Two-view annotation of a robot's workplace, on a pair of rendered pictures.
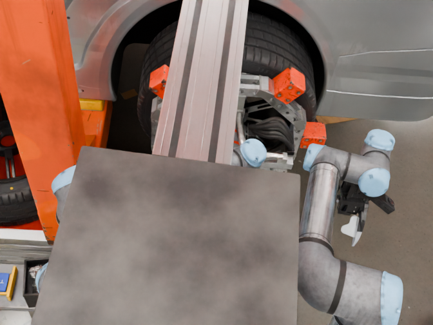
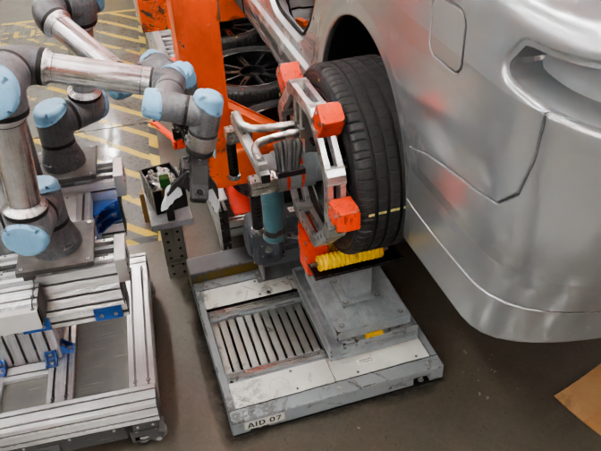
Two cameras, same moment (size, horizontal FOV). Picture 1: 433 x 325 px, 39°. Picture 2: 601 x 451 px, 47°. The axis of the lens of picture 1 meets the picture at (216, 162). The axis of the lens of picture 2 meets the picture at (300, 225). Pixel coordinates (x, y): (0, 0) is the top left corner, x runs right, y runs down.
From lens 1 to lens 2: 2.26 m
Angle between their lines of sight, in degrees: 55
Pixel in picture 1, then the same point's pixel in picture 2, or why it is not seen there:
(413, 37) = (451, 148)
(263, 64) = (333, 91)
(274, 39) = (374, 89)
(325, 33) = (401, 102)
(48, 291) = not seen: outside the picture
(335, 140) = (545, 425)
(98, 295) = not seen: outside the picture
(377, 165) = (163, 91)
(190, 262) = not seen: outside the picture
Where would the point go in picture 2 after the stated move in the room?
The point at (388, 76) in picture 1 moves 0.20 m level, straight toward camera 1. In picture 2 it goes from (440, 208) to (366, 204)
